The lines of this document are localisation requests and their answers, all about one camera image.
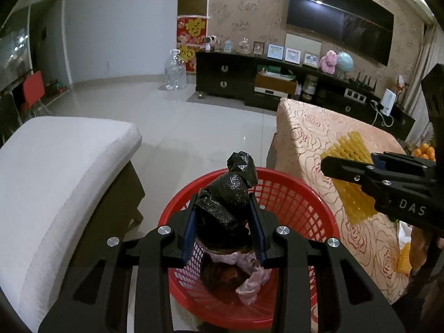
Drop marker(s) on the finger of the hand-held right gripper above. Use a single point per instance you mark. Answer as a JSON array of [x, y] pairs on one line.
[[380, 162], [347, 170]]

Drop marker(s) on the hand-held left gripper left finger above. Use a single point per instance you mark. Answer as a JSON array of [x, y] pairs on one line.
[[190, 236]]

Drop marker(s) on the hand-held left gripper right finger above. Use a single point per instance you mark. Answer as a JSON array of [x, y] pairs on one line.
[[259, 236]]

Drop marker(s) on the yellow foam fruit net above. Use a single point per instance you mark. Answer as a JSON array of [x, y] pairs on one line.
[[343, 145], [404, 260]]

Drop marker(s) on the red plastic mesh basket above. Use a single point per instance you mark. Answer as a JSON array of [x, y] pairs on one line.
[[305, 222]]

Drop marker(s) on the black plastic bag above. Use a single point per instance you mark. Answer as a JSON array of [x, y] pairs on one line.
[[225, 197]]

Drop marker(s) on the pink plastic bag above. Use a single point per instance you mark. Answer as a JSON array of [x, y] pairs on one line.
[[255, 279]]

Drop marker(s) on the pile of oranges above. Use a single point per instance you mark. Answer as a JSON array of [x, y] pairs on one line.
[[423, 152]]

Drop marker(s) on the brown round scrap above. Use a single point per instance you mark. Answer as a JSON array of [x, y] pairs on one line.
[[218, 274]]

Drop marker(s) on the rose printed tablecloth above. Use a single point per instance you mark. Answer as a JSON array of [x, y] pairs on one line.
[[305, 135]]

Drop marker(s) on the white upright device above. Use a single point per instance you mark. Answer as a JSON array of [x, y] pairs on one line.
[[388, 102]]

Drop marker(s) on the white power strip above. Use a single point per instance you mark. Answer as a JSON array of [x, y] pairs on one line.
[[355, 95]]

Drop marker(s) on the black router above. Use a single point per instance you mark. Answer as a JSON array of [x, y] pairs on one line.
[[362, 85]]

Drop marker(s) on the storage jar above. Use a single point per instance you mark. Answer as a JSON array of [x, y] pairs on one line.
[[309, 86]]

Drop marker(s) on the light blue globe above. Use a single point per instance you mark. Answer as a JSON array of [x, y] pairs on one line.
[[345, 61]]

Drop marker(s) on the pink plush toy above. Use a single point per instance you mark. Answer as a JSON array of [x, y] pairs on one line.
[[328, 62]]

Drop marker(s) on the wooden drawer box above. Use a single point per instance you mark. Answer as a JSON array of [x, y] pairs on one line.
[[275, 85]]

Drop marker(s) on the green box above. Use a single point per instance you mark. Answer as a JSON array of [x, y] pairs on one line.
[[275, 71]]

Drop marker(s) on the white blank board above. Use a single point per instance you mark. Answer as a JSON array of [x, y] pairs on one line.
[[303, 40]]

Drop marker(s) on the white cushioned bench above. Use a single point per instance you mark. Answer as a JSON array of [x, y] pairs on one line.
[[52, 180]]

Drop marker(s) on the black television cabinet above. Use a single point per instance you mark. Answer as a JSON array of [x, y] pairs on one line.
[[222, 73]]

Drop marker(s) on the glass dome ornament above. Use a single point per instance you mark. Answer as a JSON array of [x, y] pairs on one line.
[[244, 46]]

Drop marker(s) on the clear water jug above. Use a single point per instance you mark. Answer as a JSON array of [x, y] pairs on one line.
[[175, 73]]

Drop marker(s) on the light blue house ornament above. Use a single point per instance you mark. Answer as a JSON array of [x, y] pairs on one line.
[[227, 45]]

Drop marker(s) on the white robot toy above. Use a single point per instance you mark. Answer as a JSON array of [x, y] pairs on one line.
[[209, 43]]

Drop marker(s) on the red chair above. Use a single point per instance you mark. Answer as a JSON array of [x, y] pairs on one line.
[[33, 86]]

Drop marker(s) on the white picture frame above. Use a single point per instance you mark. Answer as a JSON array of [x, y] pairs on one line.
[[292, 55], [311, 60], [274, 51]]

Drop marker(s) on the small brown picture frame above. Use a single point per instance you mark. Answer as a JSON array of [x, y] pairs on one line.
[[258, 48]]

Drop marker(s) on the black wall television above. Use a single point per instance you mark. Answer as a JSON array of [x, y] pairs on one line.
[[340, 10]]

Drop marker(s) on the red festive wall poster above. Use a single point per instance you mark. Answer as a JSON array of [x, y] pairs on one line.
[[190, 31]]

